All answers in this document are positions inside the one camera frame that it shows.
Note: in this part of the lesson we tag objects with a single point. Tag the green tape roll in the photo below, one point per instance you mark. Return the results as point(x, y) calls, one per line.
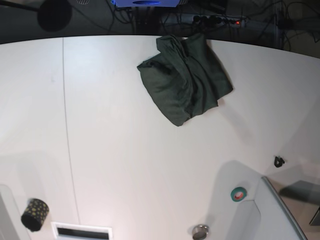
point(238, 194)

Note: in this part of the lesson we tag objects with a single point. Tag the blue box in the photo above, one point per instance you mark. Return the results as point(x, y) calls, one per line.
point(148, 3)

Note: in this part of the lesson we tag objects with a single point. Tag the dark green t-shirt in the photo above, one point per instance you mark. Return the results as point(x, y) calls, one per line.
point(185, 79)

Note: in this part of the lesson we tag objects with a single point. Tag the white slotted tray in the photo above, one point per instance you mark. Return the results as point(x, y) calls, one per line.
point(67, 231)

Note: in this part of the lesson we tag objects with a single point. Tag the round metal tin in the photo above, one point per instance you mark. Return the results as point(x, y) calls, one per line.
point(200, 232)

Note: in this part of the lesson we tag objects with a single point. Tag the black gold dotted cup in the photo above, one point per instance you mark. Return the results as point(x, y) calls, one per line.
point(35, 214)

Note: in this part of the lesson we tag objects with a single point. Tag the black round stand base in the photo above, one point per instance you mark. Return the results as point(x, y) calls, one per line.
point(54, 15)

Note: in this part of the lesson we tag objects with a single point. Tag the white power strip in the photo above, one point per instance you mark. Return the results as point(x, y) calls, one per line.
point(190, 19)

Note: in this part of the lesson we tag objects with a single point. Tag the small black clip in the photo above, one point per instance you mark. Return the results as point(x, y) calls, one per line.
point(278, 162)

